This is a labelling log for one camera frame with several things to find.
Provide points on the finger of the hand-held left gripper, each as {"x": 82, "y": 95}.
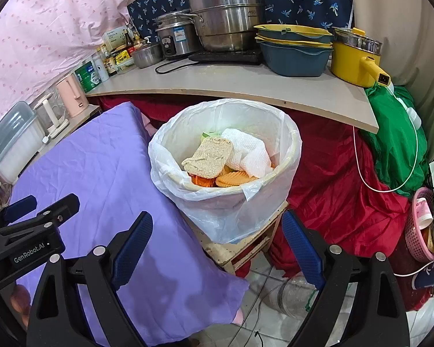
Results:
{"x": 20, "y": 208}
{"x": 63, "y": 208}

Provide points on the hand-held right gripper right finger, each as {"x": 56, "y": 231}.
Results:
{"x": 303, "y": 253}

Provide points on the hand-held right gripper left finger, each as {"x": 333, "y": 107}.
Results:
{"x": 132, "y": 249}

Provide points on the white bag lined trash bin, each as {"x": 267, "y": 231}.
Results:
{"x": 224, "y": 217}

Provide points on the long orange snack wrapper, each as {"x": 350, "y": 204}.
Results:
{"x": 199, "y": 181}

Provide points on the white paper towel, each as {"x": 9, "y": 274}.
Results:
{"x": 247, "y": 151}

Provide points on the person's left hand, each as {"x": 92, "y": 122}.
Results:
{"x": 21, "y": 303}

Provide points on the clear plastic bottle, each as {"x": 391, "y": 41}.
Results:
{"x": 293, "y": 298}

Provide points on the wooden stool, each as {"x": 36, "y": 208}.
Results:
{"x": 238, "y": 251}

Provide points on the plastic dish box grey lid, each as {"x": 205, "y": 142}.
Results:
{"x": 14, "y": 141}

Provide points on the white plug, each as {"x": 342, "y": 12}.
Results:
{"x": 45, "y": 139}

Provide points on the red cloth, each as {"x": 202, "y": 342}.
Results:
{"x": 332, "y": 188}

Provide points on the pink kettle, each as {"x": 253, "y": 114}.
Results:
{"x": 71, "y": 95}

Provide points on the pink plastic basket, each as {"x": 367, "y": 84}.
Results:
{"x": 416, "y": 238}

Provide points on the blue paper cup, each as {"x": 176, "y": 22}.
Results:
{"x": 425, "y": 276}

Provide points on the white and red paper cup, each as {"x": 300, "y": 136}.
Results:
{"x": 425, "y": 213}

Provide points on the green cloth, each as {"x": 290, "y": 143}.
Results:
{"x": 390, "y": 144}

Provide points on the white bottle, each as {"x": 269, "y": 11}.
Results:
{"x": 101, "y": 68}

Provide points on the dark sauce bottle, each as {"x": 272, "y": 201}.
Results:
{"x": 110, "y": 65}

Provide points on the yellow packet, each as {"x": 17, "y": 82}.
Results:
{"x": 123, "y": 59}

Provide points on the curved wooden shelf board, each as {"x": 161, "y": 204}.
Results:
{"x": 256, "y": 86}

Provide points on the small steel lidded pot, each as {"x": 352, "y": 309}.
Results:
{"x": 147, "y": 56}

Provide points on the white and green carton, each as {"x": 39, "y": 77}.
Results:
{"x": 115, "y": 39}

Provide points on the brown glass bottle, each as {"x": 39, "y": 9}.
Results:
{"x": 130, "y": 43}

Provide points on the pink dotted sheet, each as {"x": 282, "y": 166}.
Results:
{"x": 50, "y": 25}

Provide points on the blue basin yellow rim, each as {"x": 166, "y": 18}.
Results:
{"x": 293, "y": 30}
{"x": 294, "y": 61}

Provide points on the yellow electric pot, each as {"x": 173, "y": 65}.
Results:
{"x": 350, "y": 65}

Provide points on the steel rice cooker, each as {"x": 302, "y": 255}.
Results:
{"x": 177, "y": 38}

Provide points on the black induction cooker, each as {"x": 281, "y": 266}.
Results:
{"x": 224, "y": 57}

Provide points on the beige curtain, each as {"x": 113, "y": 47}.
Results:
{"x": 401, "y": 43}

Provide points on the large steel steamer pot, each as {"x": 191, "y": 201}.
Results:
{"x": 228, "y": 14}

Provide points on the navy printed cloth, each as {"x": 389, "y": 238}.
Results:
{"x": 303, "y": 0}

